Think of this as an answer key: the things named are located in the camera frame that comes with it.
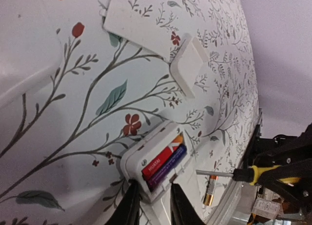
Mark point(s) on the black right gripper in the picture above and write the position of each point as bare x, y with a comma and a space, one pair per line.
292, 179

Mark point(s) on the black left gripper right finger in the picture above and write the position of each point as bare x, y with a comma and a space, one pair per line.
182, 211

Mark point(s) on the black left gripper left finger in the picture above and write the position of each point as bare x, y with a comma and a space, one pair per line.
127, 212

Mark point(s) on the yellow handled screwdriver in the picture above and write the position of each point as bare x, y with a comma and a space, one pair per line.
249, 175

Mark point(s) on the small white remote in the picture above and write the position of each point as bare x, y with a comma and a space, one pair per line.
156, 204

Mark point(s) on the white small battery cover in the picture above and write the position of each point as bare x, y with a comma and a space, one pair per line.
187, 63

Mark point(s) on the white slim battery cover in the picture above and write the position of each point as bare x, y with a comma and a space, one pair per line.
123, 26

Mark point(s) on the white remote control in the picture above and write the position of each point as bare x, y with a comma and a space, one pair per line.
30, 50

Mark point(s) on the red purple batteries in remote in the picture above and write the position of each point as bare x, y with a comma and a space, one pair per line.
161, 158

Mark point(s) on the purple AAA battery in remote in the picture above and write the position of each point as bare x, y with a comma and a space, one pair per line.
173, 161

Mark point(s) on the floral patterned table mat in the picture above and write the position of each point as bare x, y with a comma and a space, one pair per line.
61, 142

